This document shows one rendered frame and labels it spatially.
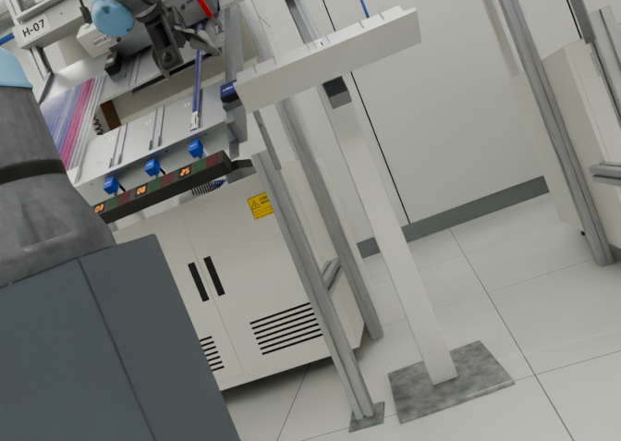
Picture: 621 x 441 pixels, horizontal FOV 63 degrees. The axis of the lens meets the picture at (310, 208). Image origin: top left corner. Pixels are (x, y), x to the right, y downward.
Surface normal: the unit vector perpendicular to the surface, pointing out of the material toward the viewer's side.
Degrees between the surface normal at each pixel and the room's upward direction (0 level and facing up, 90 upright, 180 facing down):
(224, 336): 90
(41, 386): 90
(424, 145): 90
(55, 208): 72
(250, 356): 90
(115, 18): 147
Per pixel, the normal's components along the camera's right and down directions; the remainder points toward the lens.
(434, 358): -0.05, 0.07
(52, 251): 0.63, -0.22
